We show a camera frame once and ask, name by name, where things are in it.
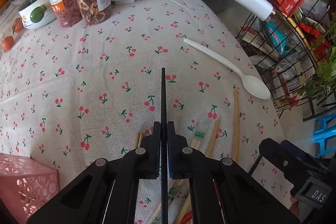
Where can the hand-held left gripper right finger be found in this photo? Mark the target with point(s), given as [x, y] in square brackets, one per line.
[174, 161]

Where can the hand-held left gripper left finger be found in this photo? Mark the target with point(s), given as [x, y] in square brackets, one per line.
[155, 155]

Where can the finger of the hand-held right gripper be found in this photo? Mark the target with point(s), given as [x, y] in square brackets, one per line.
[278, 158]
[304, 154]

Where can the bundle of wooden chopsticks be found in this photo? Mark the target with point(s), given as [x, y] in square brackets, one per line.
[236, 121]

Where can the red plastic spoon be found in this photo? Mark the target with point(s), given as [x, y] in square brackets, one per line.
[187, 216]

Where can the black chopstick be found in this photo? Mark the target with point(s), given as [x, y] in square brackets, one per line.
[163, 98]

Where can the white plastic spoon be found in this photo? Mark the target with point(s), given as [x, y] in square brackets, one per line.
[256, 87]

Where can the pink perforated basket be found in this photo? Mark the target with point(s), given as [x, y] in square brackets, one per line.
[26, 182]

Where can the blue plastic stool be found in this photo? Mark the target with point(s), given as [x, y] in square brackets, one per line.
[325, 129]

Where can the green leafy herbs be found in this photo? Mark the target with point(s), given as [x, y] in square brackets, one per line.
[325, 69]

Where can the blue snack packet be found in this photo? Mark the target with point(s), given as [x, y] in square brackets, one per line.
[275, 37]

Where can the small tangerine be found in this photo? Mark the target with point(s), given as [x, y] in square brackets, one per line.
[17, 25]
[8, 43]

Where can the white bowl with green squash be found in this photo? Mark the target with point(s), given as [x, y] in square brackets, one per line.
[29, 14]

